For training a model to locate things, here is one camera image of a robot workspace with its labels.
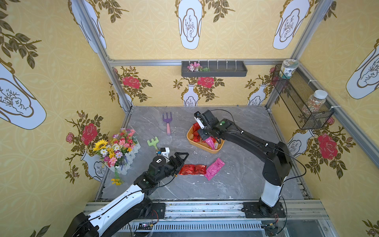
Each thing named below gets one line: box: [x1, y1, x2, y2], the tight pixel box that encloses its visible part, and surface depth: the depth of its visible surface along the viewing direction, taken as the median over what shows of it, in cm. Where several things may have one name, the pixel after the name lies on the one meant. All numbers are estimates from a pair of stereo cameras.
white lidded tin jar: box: [278, 58, 300, 80], surface depth 87 cm
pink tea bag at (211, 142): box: [205, 136, 216, 151], surface depth 87 cm
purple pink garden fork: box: [161, 112, 173, 136], surface depth 112 cm
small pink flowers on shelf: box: [187, 61, 211, 73], surface depth 89 cm
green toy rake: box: [147, 136, 159, 151], surface depth 102 cm
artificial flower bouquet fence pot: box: [93, 128, 142, 186], surface depth 81 cm
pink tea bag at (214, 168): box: [204, 157, 226, 182], surface depth 87 cm
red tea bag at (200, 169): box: [194, 164, 207, 175], surface depth 87 cm
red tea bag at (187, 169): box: [178, 163, 195, 175], surface depth 87 cm
